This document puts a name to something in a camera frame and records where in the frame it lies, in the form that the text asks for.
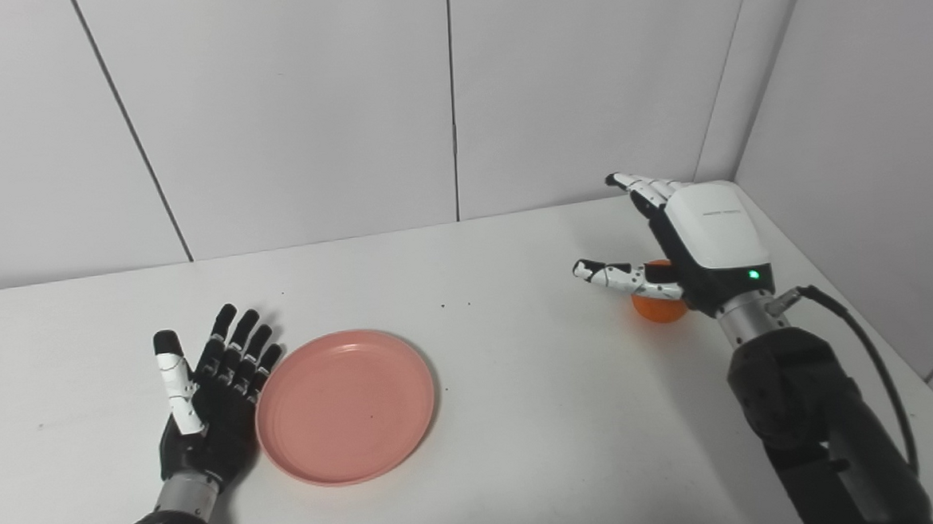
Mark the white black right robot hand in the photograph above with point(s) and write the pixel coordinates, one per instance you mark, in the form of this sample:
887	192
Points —
713	237

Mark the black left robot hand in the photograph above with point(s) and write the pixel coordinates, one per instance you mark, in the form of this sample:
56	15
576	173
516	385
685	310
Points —
220	427

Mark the orange fruit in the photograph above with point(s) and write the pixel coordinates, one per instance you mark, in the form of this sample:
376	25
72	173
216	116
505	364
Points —
659	309

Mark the pink plastic plate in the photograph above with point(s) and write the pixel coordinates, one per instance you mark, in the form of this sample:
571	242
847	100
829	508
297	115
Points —
345	406

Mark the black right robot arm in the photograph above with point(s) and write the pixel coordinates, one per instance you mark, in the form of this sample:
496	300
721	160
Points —
818	419

